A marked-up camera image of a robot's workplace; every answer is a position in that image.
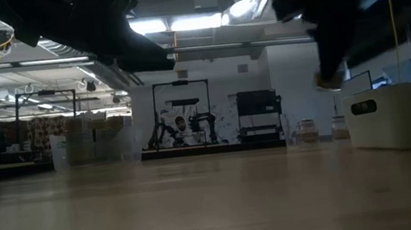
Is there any black background gantry frame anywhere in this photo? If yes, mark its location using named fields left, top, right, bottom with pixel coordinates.
left=11, top=87, right=81, bottom=133

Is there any clear plastic bin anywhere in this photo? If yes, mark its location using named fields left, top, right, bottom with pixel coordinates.
left=48, top=122, right=146, bottom=172
left=283, top=111, right=353, bottom=148

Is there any white board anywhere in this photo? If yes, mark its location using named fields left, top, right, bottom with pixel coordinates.
left=337, top=69, right=375, bottom=100

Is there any yellow hanging cable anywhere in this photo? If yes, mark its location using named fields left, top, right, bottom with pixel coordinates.
left=386, top=0, right=404, bottom=84

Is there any floral patterned cloth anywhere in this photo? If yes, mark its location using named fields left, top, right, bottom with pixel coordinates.
left=24, top=113, right=73, bottom=163

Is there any black low platform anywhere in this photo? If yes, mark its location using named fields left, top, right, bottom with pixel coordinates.
left=140, top=132, right=288, bottom=165

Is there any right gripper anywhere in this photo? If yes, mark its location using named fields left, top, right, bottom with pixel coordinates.
left=273, top=0, right=377, bottom=83

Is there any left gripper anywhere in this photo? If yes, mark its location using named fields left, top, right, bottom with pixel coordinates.
left=0, top=0, right=177, bottom=91

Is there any black background station frame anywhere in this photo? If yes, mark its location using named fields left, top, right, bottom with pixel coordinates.
left=149, top=76, right=217, bottom=152

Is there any ceiling light panel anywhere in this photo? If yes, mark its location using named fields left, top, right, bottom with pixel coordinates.
left=129, top=16, right=168, bottom=37
left=168, top=12, right=224, bottom=34

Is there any white plastic bin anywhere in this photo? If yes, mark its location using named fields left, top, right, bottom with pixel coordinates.
left=340, top=81, right=411, bottom=159

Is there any yellow black cord reel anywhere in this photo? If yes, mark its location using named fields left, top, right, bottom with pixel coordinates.
left=0, top=28, right=18, bottom=53

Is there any wide silver spiral duct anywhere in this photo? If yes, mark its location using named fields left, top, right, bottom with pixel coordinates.
left=37, top=31, right=95, bottom=62

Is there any person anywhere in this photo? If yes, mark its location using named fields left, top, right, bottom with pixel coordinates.
left=168, top=114, right=197, bottom=147

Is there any black equipment cart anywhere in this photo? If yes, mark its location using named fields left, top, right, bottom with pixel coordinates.
left=234, top=87, right=287, bottom=146

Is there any long grey ceiling pipe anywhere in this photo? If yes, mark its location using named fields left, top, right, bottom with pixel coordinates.
left=0, top=22, right=317, bottom=81

